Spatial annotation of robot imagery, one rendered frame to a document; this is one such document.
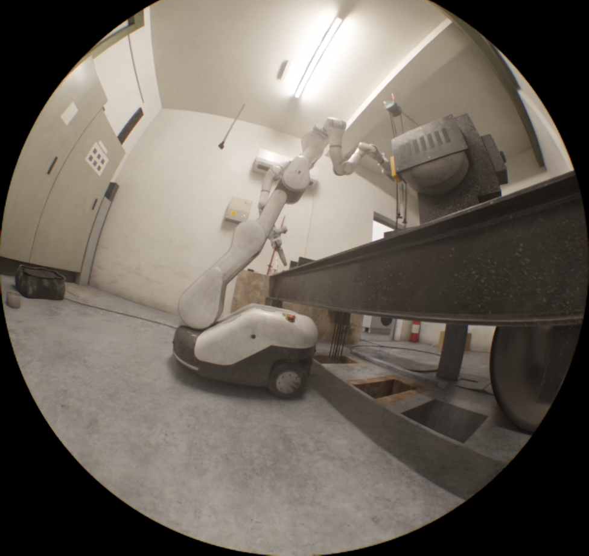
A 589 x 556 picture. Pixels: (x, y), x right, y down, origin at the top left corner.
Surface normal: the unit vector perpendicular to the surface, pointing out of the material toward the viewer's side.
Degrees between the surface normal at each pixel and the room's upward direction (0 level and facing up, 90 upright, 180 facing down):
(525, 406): 90
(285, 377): 90
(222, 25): 180
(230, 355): 90
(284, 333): 90
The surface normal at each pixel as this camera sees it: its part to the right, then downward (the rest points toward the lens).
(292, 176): 0.20, -0.17
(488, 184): -0.82, -0.25
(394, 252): -0.93, -0.23
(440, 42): -0.18, 0.96
